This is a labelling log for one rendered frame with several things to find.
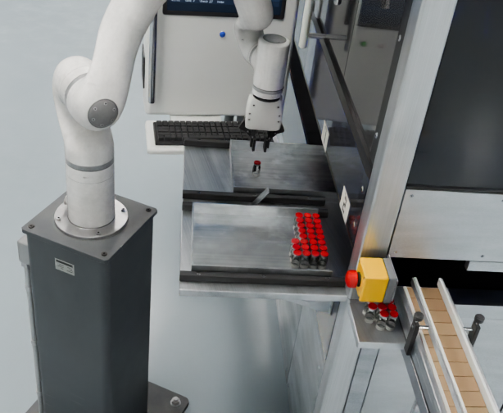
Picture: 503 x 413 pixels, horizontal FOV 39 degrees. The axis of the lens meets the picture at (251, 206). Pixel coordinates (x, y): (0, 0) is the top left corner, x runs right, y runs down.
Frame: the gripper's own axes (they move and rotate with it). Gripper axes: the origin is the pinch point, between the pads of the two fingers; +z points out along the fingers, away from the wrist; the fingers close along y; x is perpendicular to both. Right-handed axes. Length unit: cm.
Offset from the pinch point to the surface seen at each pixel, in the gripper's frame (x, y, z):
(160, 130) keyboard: -32.0, 28.9, 16.5
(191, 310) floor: -34, 13, 99
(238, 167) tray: -3.7, 4.6, 10.9
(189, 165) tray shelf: -3.8, 19.2, 11.3
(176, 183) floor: -126, 21, 99
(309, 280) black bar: 47.8, -9.8, 9.1
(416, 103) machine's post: 52, -22, -42
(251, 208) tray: 20.3, 2.4, 8.5
